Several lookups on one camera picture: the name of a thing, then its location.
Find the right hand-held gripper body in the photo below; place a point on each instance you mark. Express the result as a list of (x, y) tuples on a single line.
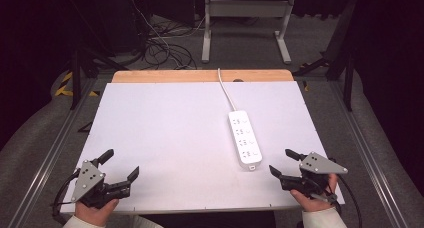
[(320, 166)]

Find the white table cover board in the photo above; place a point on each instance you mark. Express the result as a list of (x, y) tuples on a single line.
[(186, 138)]

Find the person's right hand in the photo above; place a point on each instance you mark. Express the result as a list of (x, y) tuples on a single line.
[(313, 203)]

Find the aluminium floor rail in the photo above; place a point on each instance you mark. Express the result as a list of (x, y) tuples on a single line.
[(46, 161), (366, 154)]

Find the yellow black hazard tape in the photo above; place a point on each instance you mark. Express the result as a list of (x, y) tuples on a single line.
[(66, 86)]

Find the white power strip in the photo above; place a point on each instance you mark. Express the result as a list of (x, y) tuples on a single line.
[(245, 139)]

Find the black metal stand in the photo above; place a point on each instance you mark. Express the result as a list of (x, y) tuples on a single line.
[(343, 58), (78, 74)]

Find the white metal desk frame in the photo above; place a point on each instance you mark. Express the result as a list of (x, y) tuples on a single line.
[(246, 18)]

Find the dark computer tower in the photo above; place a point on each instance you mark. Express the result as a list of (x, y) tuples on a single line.
[(133, 18)]

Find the person's left hand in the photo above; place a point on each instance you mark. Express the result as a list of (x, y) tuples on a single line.
[(95, 213)]

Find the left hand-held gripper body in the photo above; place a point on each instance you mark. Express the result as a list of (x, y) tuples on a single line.
[(87, 181)]

